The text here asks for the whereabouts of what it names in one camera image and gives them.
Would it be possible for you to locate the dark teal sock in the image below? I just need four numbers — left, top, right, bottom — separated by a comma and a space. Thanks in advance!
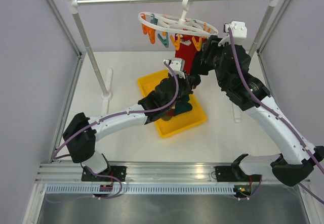
173, 95, 193, 116

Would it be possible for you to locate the black sock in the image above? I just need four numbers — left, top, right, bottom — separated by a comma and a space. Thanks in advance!
189, 51, 204, 75

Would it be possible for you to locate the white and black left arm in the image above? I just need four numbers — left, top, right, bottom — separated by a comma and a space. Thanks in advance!
63, 74, 201, 181

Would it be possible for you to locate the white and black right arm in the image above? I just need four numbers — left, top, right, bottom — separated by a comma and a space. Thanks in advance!
200, 35, 323, 187

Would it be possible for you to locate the white round clip hanger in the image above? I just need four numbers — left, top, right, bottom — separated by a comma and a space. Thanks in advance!
138, 0, 219, 50

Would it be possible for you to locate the yellow plastic tray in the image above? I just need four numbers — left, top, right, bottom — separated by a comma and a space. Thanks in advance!
137, 69, 207, 138

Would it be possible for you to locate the striped beige maroon sock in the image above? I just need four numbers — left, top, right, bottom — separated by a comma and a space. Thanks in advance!
161, 105, 176, 121

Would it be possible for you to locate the red sock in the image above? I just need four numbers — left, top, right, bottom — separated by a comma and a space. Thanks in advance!
175, 35, 203, 74

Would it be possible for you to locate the silver clothes rack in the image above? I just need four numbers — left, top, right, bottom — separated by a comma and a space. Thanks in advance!
65, 0, 279, 113

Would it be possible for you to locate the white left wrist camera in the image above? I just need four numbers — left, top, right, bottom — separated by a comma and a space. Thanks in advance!
163, 58, 185, 78

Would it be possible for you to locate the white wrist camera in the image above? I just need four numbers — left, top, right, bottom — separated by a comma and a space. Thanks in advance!
163, 58, 185, 78
221, 21, 247, 45

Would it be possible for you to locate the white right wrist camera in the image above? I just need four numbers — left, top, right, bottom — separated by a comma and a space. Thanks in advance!
221, 21, 247, 45

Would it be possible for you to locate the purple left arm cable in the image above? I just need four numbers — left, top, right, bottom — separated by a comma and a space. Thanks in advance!
52, 61, 180, 204

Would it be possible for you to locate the aluminium table edge rail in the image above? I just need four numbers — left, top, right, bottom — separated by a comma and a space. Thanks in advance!
37, 160, 289, 184

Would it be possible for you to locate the white slotted cable duct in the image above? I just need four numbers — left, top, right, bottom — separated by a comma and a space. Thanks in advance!
46, 184, 236, 195

